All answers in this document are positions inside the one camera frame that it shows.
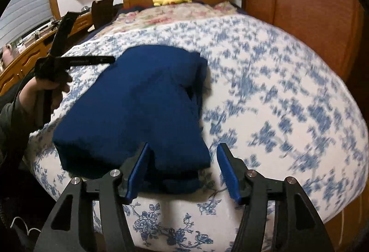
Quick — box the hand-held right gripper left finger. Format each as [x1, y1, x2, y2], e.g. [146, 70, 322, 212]
[34, 142, 151, 252]

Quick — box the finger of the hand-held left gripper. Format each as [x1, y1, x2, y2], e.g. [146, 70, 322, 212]
[50, 12, 79, 60]
[58, 55, 116, 69]

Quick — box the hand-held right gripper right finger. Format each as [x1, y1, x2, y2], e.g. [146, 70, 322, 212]
[216, 142, 335, 252]

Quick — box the navy blue blazer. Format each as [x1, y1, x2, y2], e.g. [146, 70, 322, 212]
[52, 44, 212, 195]

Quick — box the person's left forearm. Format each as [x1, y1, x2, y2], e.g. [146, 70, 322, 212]
[0, 83, 44, 166]

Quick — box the person's left hand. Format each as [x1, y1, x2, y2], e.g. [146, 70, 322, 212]
[27, 76, 72, 110]

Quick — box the wooden desk with cabinets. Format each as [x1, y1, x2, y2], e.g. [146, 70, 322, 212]
[0, 11, 93, 97]

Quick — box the grey window blind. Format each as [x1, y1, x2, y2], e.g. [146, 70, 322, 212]
[0, 0, 54, 48]

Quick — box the dark desk chair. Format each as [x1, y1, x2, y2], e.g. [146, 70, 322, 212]
[88, 0, 123, 32]

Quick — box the pink floral quilt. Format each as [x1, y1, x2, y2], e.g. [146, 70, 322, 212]
[96, 1, 240, 36]

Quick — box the bed with floral bedding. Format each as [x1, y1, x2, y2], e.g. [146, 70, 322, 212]
[29, 14, 364, 252]

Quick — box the person's dark clothing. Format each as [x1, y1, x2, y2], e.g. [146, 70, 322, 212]
[0, 154, 61, 252]

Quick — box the wooden louvered wardrobe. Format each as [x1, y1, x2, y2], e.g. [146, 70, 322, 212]
[241, 0, 365, 88]

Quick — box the white cable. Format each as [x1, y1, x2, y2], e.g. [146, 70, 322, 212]
[10, 217, 42, 237]

